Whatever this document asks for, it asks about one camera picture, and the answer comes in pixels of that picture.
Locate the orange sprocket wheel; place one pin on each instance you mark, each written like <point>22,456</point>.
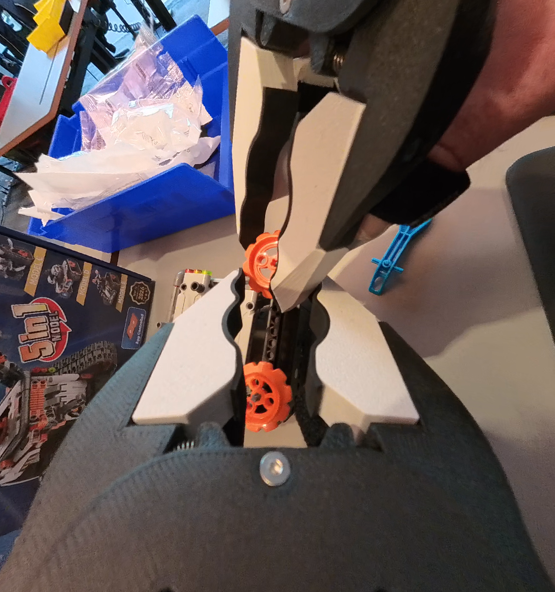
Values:
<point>277,397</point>
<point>259,263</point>

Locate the yellow parts bin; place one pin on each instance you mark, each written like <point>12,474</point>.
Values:
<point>46,27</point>

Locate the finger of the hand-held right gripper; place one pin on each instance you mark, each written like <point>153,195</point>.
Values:
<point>245,115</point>
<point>323,175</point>

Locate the blue plastic bin with bags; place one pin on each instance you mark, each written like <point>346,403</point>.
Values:
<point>157,203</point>

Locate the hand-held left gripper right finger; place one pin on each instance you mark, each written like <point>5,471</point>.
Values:
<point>365,370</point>

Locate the dark blue robot kit box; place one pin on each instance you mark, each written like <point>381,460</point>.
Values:
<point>51,323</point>

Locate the clear plastic parts bags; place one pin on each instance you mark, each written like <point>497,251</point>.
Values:
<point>134,129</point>

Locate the person's right hand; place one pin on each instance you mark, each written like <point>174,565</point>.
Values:
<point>522,69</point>

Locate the black dimpled chair seat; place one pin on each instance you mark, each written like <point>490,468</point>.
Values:
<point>545,231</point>

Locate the grey building-block robot model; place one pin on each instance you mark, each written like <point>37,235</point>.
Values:
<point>277,333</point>

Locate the wooden background desk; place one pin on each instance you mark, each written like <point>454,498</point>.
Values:
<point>32,92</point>

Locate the blue plastic separator tool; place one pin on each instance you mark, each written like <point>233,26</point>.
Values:
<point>388,268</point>

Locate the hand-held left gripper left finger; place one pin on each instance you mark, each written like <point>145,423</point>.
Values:
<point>185,370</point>

